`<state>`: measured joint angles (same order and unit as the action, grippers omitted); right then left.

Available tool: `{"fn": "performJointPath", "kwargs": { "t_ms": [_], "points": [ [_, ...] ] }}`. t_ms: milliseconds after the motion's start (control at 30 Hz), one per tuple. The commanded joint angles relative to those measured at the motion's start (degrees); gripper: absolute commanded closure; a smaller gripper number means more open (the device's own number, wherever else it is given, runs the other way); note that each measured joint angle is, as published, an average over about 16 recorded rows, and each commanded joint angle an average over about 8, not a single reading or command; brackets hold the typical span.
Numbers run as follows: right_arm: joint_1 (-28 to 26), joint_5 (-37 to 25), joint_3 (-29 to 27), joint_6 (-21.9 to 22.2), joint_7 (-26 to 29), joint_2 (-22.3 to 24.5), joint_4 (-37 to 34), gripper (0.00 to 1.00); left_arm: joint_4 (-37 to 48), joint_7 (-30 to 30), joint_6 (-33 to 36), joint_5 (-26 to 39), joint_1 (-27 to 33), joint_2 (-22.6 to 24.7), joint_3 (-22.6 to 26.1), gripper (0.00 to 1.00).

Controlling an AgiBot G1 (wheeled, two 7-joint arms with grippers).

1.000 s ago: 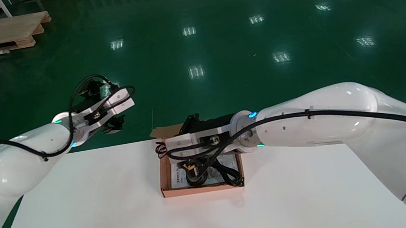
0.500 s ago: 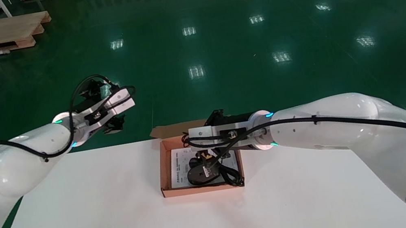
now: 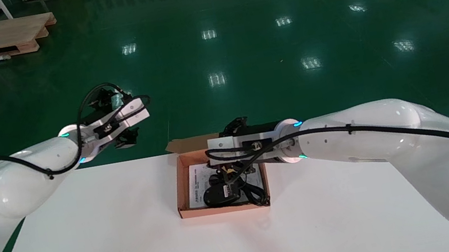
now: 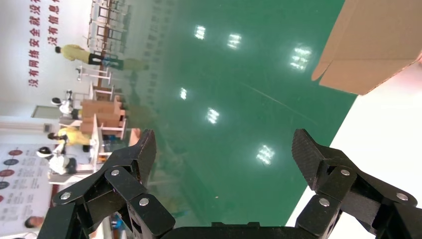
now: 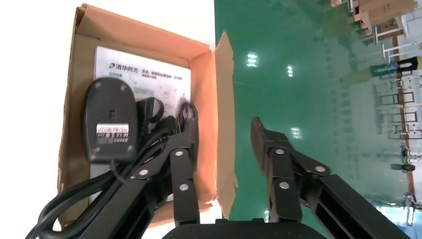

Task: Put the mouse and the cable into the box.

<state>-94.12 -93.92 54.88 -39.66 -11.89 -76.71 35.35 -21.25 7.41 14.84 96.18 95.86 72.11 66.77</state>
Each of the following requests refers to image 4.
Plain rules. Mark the open brown cardboard box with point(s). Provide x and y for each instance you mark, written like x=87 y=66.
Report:
x=369 y=43

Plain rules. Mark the seated person in yellow coat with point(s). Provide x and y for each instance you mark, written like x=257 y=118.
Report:
x=71 y=136

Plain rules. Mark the white humanoid robot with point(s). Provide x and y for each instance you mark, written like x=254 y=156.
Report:
x=66 y=105
x=57 y=161

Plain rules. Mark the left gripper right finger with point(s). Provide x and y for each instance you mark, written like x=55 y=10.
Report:
x=333 y=171

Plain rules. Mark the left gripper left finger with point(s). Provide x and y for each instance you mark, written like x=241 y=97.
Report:
x=128 y=171

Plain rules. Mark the white wall poster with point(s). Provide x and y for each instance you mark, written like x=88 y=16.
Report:
x=19 y=191

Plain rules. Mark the white workbench frame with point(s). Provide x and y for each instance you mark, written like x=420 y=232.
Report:
x=95 y=75

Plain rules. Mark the stacked brown cardboard boxes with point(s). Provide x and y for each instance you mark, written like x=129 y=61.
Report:
x=100 y=113

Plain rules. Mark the person with dark hair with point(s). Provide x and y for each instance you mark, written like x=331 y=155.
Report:
x=33 y=221

